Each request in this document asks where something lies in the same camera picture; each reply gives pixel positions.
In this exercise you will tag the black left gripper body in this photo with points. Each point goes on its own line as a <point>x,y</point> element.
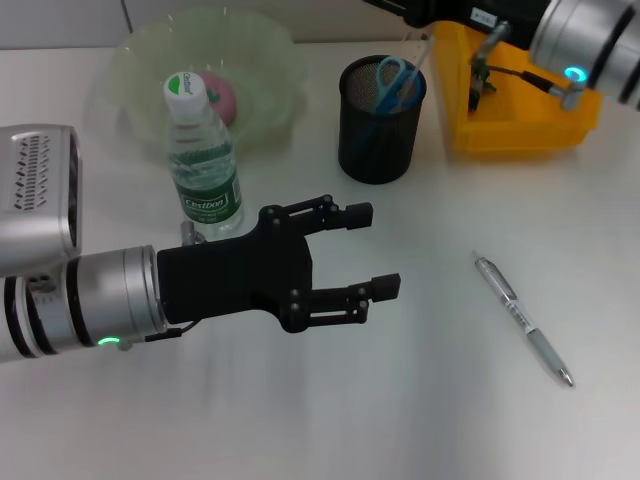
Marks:
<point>235,280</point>

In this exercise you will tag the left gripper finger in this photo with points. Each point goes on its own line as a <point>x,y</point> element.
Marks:
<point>350,300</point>
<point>330,212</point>

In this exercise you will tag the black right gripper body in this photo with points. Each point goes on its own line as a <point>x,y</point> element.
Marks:
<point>450,10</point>

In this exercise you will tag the transparent plastic ruler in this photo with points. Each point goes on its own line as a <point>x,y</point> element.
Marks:
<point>417,47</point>

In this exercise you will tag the green plastic wrapper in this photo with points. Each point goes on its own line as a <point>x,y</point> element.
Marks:
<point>481,85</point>

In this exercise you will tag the blue scissors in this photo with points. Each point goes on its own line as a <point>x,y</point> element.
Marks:
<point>387,87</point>

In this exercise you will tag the clear bottle with green label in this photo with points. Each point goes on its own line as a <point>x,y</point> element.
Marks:
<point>200,165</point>

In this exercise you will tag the pink toy peach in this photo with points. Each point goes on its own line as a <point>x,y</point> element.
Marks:
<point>225,102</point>

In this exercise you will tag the grey retractable pen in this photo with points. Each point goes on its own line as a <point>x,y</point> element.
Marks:
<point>542,350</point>

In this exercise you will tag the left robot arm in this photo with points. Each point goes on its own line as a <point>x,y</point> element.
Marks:
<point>100,300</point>

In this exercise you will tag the translucent green fruit plate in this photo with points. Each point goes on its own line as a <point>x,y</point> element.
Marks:
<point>260,75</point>

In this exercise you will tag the black mesh cylinder cup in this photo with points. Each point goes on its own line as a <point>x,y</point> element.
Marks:
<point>375,150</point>

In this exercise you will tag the yellow plastic storage bin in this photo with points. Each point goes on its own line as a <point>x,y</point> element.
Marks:
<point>530,125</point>

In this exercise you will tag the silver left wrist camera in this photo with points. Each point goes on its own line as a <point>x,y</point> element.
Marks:
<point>35,200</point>

